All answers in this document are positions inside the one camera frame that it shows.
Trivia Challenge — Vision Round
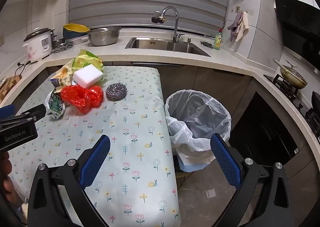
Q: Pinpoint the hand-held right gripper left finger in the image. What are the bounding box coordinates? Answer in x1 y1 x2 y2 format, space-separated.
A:
27 135 112 227

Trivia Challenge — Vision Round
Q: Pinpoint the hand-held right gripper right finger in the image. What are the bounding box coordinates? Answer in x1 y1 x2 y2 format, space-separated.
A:
210 133 292 227

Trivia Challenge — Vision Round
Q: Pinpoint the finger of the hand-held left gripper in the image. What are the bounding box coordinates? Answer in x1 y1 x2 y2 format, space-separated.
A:
0 104 16 119
20 104 47 122

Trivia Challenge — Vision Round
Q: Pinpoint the light blue waste bin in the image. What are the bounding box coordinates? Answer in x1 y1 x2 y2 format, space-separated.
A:
175 153 213 173

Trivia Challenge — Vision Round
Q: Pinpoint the red plastic bag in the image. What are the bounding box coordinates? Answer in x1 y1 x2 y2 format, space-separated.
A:
61 85 104 114

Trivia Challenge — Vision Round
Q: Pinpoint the translucent plastic bin liner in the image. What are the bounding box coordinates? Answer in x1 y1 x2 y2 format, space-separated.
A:
164 89 232 167

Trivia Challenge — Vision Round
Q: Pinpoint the white paper sheet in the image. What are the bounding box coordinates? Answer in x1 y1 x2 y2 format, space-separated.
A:
72 64 104 85

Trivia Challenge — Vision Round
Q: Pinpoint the steel wool scrubber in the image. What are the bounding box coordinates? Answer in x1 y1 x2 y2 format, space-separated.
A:
105 82 128 102

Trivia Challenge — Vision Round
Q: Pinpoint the person's left hand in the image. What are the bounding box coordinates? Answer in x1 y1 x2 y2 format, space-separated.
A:
0 151 13 197

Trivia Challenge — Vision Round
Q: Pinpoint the crumpled white green packet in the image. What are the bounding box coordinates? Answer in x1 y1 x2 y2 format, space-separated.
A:
45 88 67 120

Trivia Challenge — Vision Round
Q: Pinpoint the wooden cutting board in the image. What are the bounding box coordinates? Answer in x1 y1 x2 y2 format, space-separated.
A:
0 75 23 103

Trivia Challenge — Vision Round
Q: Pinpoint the beige paper packet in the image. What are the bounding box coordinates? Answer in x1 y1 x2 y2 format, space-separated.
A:
51 64 75 87

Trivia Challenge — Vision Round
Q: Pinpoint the floral tablecloth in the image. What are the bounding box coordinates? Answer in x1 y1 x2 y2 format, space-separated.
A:
7 65 182 227

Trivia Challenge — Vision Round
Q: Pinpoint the white rice cooker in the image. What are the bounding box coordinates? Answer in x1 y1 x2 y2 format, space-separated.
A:
23 28 54 63

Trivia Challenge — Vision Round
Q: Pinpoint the yellow green snack packet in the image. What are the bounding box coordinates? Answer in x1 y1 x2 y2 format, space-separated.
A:
71 49 108 85

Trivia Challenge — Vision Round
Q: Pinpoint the steel tray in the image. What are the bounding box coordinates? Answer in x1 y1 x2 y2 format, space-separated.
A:
65 34 89 45

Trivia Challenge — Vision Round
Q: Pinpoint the dark blue basin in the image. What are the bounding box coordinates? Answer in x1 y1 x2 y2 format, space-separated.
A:
62 28 88 40

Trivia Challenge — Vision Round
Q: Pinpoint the yellow colander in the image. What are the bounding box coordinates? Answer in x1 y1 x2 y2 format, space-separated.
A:
62 24 90 33

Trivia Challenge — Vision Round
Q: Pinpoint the black gas stove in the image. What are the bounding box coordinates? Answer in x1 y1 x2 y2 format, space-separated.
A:
264 73 320 137

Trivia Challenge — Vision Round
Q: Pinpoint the stainless steel bowl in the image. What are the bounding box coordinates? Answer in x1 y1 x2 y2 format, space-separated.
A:
87 27 123 47

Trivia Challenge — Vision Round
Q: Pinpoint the metal wok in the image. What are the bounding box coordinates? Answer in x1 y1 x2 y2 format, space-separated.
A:
274 59 308 90

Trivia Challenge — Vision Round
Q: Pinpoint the green dish soap bottle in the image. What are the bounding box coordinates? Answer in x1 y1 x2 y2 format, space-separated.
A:
214 29 223 50

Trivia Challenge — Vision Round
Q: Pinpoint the stainless steel sink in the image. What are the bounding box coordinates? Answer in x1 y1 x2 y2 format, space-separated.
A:
124 37 212 57

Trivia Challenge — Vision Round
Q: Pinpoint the purple hanging cloth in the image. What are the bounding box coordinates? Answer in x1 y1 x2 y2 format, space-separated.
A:
227 12 243 42

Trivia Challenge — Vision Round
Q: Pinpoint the cream hanging cloth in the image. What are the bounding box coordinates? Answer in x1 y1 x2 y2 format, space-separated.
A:
235 12 250 42

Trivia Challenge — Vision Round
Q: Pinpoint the chrome faucet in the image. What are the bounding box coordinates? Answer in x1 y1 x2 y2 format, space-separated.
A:
151 6 185 43

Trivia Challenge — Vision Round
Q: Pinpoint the black range hood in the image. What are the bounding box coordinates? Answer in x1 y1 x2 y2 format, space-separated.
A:
274 0 320 57

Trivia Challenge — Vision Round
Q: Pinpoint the black power cord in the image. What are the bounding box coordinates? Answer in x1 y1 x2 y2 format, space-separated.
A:
15 60 32 77

